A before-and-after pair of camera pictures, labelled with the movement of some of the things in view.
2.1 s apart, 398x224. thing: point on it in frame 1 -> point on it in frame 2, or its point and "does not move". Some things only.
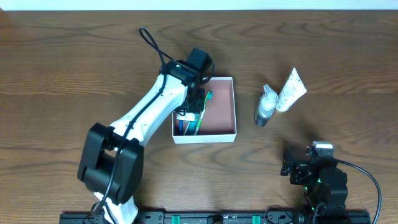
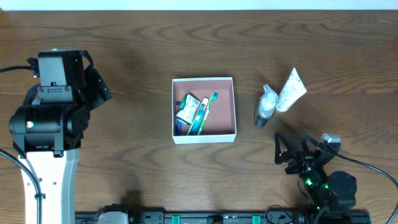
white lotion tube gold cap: (291, 93) does not move
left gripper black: (197, 101) -> (97, 88)
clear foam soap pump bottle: (267, 102) does not move
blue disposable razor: (181, 127) does not move
